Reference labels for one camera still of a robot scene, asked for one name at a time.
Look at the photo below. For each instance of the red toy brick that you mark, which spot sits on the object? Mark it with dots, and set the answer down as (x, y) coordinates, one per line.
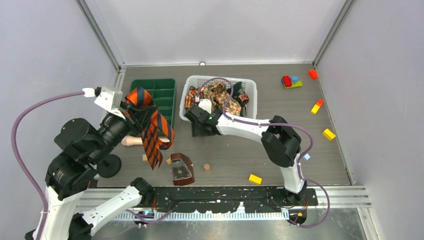
(313, 74)

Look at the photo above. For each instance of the stacked lego bricks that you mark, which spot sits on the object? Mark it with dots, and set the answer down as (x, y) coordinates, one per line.
(290, 82)

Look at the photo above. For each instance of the small round wooden disc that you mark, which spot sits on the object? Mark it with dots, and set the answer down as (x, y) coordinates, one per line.
(206, 167)

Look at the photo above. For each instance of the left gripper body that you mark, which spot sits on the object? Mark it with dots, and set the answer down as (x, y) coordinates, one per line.
(133, 120)

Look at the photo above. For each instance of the light blue tile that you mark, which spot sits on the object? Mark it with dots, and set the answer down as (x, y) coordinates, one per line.
(306, 157)

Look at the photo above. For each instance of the wooden cylinder peg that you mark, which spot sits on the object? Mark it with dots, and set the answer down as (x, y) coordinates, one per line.
(138, 141)

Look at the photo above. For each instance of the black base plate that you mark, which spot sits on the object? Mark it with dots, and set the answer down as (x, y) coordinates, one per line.
(225, 199)

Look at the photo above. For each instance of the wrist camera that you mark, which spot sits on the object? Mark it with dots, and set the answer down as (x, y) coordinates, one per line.
(206, 105)
(108, 98)

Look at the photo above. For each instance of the orange yellow toy brick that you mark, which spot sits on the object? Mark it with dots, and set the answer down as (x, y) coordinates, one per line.
(317, 106)

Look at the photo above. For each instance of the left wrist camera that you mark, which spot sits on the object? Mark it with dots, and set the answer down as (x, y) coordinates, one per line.
(108, 98)

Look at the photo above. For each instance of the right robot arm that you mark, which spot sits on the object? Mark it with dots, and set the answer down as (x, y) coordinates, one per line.
(280, 141)

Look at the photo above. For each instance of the dark green tie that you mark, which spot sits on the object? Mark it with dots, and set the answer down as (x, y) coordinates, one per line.
(238, 91)

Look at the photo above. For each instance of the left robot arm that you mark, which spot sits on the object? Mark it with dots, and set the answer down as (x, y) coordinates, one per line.
(85, 153)

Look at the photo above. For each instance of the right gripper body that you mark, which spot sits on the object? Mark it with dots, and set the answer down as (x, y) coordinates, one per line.
(198, 130)

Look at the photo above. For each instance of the black microphone stand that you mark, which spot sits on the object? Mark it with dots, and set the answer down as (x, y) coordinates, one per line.
(109, 167)

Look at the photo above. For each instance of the floral patterned tie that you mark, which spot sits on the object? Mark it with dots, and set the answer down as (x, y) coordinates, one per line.
(217, 93)

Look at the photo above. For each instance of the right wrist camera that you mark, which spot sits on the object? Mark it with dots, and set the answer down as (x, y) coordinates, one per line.
(206, 105)

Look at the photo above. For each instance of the green compartment tray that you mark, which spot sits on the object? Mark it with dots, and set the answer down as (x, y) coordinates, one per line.
(163, 93)

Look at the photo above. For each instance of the orange navy striped tie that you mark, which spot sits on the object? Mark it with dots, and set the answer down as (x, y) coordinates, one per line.
(158, 134)

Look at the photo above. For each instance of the white plastic basket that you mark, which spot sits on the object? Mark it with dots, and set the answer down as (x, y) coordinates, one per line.
(202, 80)

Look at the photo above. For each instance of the brown wooden metronome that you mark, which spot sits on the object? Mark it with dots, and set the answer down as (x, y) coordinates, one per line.
(182, 170)

